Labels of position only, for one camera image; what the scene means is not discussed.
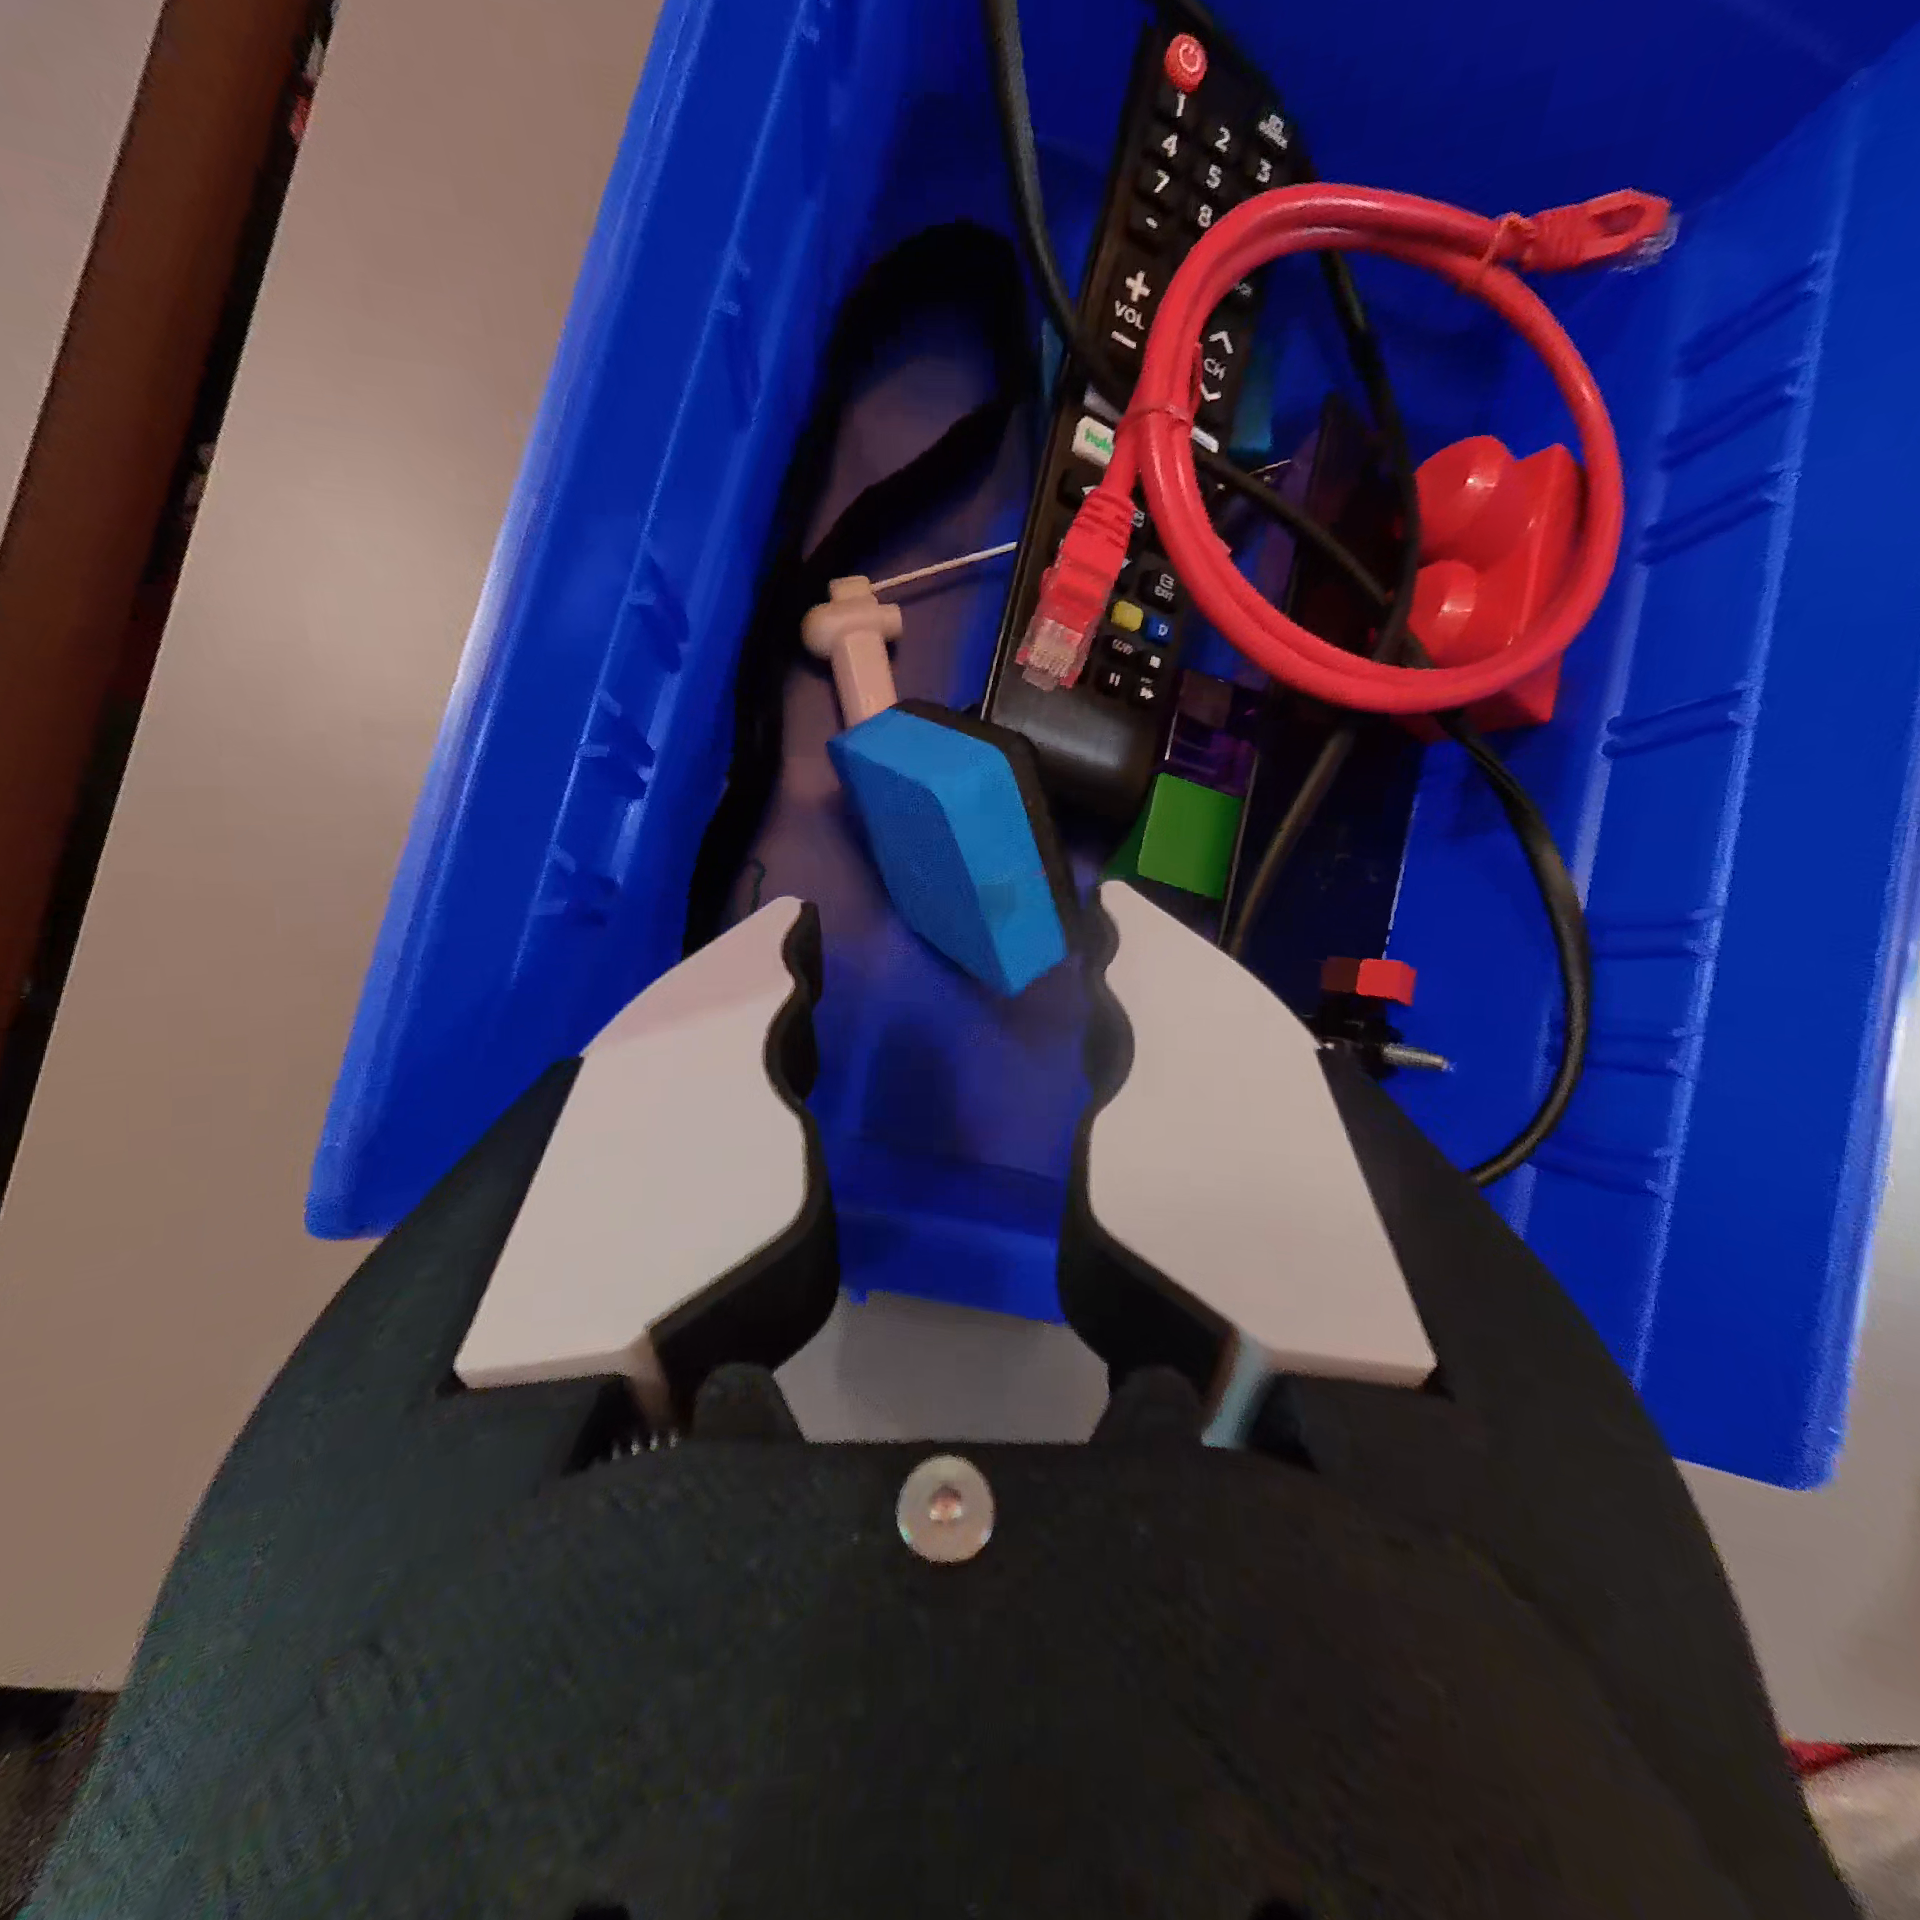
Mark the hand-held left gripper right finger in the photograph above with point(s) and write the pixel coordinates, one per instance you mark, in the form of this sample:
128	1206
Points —
1245	1185

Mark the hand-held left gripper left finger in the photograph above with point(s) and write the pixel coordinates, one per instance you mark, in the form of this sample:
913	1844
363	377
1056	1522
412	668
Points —
644	1200

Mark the blue black whiteboard eraser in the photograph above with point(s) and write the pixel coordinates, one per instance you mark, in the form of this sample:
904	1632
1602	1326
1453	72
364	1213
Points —
960	840

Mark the blue plastic bin with sticker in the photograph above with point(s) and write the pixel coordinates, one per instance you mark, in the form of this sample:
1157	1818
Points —
601	601

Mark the small red black connector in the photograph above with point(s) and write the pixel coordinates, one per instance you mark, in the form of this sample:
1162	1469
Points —
1368	983

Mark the dark purple flat box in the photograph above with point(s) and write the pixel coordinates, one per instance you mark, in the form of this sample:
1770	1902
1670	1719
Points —
1334	840

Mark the green block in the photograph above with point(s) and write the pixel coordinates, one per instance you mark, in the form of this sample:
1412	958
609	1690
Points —
1191	833

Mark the beige plastic peg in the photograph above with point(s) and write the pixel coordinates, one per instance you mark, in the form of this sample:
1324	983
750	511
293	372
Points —
858	653

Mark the thin metal pin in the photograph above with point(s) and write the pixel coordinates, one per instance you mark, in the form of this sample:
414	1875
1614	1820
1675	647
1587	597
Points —
952	566

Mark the red toy building brick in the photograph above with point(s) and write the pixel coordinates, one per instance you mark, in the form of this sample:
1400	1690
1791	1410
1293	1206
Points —
1500	511

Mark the dark fabric pouch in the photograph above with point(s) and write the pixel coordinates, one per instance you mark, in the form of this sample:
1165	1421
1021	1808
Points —
901	420

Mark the black tv remote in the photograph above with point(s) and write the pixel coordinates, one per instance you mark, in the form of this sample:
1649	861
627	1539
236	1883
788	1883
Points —
1154	224

